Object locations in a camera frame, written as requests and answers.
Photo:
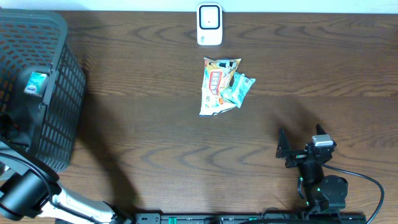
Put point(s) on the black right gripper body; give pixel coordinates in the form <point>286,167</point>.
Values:
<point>296,158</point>

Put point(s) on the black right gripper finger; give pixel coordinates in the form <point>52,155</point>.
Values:
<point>283,146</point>
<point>320,130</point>

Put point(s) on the green snack packet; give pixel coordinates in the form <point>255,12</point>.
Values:
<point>238,90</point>

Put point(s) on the large orange white snack bag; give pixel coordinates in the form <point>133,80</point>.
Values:
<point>216,78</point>

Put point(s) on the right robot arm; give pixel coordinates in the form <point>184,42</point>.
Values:
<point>324,194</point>

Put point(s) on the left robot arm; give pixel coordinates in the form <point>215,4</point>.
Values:
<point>34,190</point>

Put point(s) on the white barcode scanner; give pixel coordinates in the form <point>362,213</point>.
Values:
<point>209,24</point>

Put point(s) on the black plastic mesh basket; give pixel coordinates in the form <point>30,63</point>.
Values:
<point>45,127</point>

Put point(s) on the teal white packet in basket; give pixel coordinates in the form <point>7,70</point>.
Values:
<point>36,84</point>

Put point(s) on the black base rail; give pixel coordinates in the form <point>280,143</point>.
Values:
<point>269,217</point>

